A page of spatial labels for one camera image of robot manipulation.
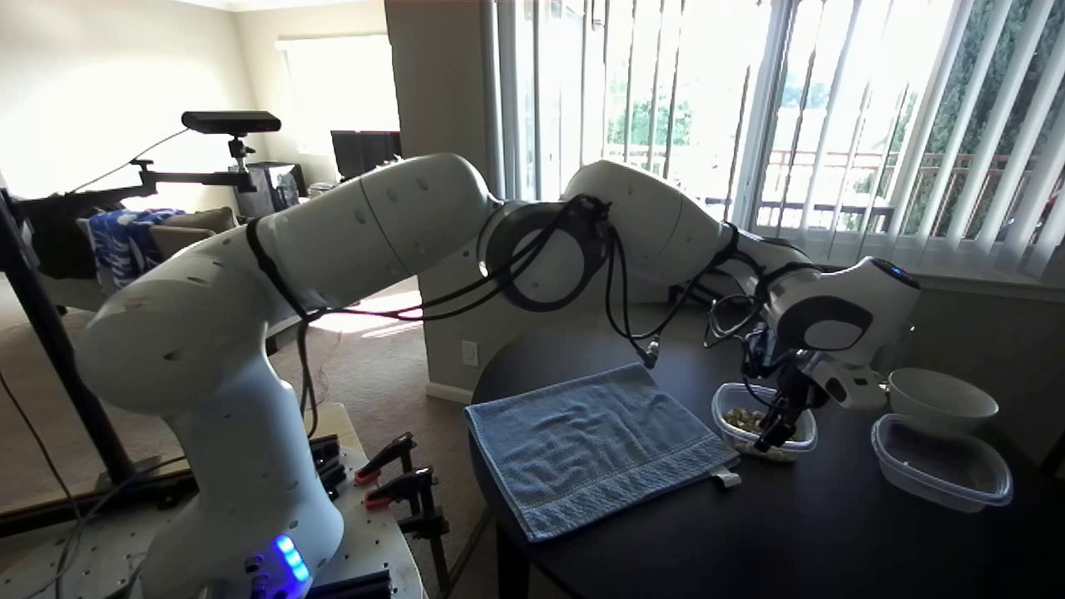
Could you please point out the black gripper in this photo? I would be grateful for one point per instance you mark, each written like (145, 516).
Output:
(790, 365)

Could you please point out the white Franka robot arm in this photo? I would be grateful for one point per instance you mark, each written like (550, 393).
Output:
(367, 222)

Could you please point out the empty clear lunch box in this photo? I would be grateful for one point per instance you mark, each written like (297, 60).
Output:
(942, 466)

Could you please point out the light blue towel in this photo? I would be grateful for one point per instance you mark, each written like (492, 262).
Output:
(588, 449)

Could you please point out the white bowl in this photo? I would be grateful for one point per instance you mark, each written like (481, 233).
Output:
(942, 400)

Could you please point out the white vertical window blinds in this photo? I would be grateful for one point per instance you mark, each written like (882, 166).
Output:
(942, 121)

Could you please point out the tall vertical door blinds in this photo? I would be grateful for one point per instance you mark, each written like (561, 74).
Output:
(620, 100)

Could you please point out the black clamp orange tips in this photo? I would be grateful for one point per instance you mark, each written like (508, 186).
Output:
(415, 501)
(387, 458)

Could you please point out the dark flat screen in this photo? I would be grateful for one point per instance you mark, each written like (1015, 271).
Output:
(363, 154)

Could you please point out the beige couch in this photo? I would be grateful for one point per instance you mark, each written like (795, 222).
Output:
(188, 233)

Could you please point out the blue patterned cloth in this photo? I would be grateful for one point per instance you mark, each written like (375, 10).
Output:
(121, 248)

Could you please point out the black tripod with boom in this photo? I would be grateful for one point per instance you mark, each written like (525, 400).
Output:
(55, 335)

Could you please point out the white wall outlet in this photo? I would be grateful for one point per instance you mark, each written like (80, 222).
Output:
(471, 354)

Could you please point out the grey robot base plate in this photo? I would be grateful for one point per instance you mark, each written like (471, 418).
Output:
(376, 555)

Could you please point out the black stereo camera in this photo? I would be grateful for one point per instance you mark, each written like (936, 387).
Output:
(230, 121)

